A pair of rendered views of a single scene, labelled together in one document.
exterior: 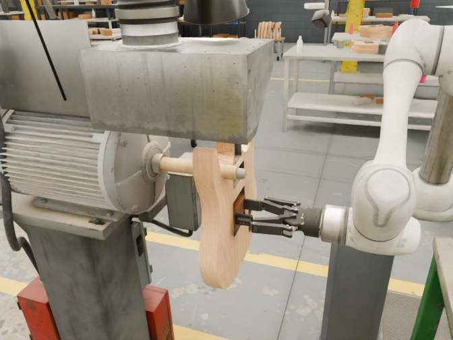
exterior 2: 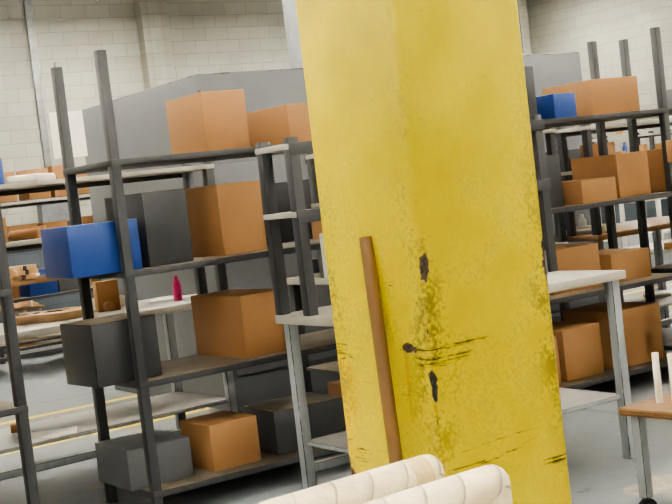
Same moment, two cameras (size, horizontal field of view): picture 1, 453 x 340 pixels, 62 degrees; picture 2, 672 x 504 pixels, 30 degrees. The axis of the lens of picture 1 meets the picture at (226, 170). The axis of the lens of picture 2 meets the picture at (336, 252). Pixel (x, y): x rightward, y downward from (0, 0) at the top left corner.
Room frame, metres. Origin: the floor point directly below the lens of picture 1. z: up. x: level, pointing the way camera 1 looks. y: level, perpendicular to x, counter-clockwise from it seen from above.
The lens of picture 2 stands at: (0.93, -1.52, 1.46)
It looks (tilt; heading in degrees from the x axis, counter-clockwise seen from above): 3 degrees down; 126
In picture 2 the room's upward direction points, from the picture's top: 7 degrees counter-clockwise
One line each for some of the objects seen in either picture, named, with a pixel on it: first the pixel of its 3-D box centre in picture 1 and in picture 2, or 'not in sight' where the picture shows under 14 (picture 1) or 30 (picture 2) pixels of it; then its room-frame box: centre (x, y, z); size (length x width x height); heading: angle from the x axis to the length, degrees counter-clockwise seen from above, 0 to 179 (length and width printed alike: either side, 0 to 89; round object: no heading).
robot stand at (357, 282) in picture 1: (357, 284); not in sight; (1.32, -0.59, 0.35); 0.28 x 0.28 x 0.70; 62
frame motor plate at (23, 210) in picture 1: (74, 197); not in sight; (0.89, 0.42, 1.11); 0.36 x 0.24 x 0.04; 70
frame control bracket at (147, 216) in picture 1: (159, 200); not in sight; (1.01, 0.21, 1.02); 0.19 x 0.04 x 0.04; 160
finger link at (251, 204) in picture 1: (247, 204); not in sight; (0.85, -0.05, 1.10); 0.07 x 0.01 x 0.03; 70
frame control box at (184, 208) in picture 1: (169, 199); not in sight; (1.07, 0.19, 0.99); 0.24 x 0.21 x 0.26; 70
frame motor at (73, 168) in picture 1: (85, 152); not in sight; (0.88, 0.35, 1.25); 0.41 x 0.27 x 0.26; 70
